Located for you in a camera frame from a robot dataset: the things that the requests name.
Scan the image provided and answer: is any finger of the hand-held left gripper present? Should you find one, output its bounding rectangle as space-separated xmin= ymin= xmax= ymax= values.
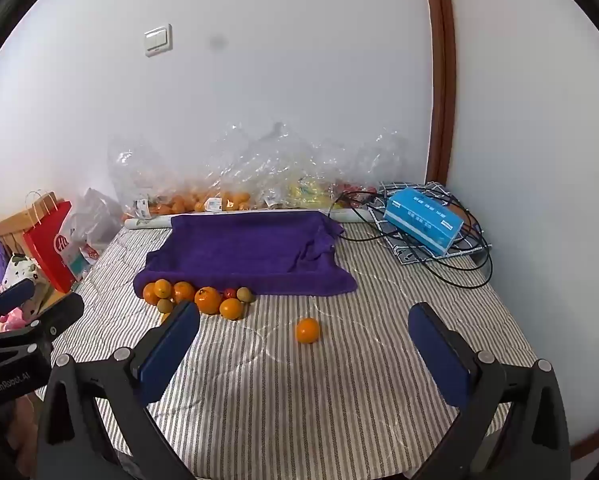
xmin=0 ymin=278 xmax=36 ymax=323
xmin=0 ymin=292 xmax=85 ymax=348

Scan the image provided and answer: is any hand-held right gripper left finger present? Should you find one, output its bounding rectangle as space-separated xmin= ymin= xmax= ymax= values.
xmin=34 ymin=301 xmax=201 ymax=480

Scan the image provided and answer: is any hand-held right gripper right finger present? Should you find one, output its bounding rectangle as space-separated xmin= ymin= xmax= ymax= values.
xmin=408 ymin=302 xmax=573 ymax=480

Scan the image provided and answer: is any person's left hand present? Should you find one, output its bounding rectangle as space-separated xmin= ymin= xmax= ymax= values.
xmin=16 ymin=394 xmax=41 ymax=477

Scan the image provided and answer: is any pink plush toy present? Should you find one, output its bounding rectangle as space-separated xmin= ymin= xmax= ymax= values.
xmin=0 ymin=285 xmax=35 ymax=332

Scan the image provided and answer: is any white printed plush toy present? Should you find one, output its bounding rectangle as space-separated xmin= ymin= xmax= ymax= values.
xmin=2 ymin=254 xmax=40 ymax=291

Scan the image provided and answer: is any red paper bag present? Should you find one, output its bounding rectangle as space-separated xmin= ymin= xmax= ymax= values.
xmin=22 ymin=191 xmax=80 ymax=295

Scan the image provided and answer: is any brown paper bag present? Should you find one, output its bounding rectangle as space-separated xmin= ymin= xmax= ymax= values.
xmin=0 ymin=192 xmax=58 ymax=261

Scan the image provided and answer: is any grey plastic bag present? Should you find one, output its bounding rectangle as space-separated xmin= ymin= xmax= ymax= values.
xmin=62 ymin=187 xmax=125 ymax=281

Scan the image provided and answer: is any striped bed quilt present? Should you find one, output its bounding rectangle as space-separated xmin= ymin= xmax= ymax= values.
xmin=50 ymin=220 xmax=540 ymax=480

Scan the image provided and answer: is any purple towel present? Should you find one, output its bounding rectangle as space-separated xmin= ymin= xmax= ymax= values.
xmin=132 ymin=210 xmax=359 ymax=301

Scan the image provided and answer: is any blue tissue box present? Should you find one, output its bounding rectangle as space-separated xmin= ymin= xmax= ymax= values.
xmin=383 ymin=188 xmax=465 ymax=256

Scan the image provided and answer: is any clear bag of leafy oranges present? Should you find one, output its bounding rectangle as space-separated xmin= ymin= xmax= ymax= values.
xmin=107 ymin=132 xmax=195 ymax=218

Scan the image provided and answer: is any clear bag of red fruit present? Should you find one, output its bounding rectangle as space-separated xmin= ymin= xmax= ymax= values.
xmin=324 ymin=130 xmax=415 ymax=200

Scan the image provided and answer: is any clear bag of yellow fruit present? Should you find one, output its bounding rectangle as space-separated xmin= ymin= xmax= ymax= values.
xmin=252 ymin=122 xmax=345 ymax=211

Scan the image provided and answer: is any black cable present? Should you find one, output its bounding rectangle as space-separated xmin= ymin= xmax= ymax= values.
xmin=327 ymin=185 xmax=395 ymax=243
xmin=414 ymin=197 xmax=494 ymax=291

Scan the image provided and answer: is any white light switch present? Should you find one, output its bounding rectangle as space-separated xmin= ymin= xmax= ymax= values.
xmin=144 ymin=23 xmax=173 ymax=57

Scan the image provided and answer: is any brown wooden door frame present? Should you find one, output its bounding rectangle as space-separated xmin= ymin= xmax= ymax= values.
xmin=420 ymin=0 xmax=456 ymax=186

